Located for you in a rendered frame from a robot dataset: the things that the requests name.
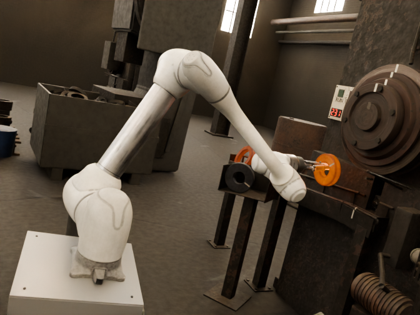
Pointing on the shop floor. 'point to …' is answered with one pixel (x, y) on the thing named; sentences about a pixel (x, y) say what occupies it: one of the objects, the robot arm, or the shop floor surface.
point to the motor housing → (377, 297)
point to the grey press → (139, 34)
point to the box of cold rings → (82, 131)
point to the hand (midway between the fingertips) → (327, 166)
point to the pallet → (8, 119)
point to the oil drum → (298, 138)
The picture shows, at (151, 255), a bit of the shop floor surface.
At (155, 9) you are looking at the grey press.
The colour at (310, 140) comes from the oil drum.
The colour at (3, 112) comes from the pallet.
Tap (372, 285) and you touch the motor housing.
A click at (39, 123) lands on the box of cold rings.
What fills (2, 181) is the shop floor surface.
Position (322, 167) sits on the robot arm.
